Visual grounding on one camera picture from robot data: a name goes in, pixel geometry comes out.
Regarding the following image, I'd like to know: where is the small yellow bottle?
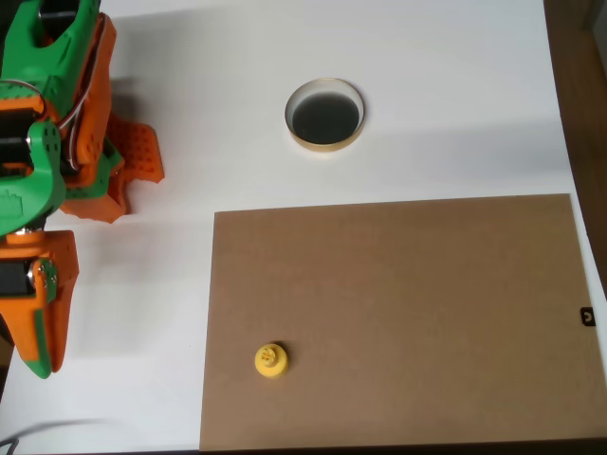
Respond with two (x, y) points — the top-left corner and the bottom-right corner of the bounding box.
(254, 341), (290, 380)

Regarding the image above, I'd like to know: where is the round dish dark inside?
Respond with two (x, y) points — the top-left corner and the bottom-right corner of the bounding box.
(284, 77), (366, 154)

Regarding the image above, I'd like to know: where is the brown rectangular board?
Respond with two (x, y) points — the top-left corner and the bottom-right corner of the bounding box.
(198, 192), (607, 452)

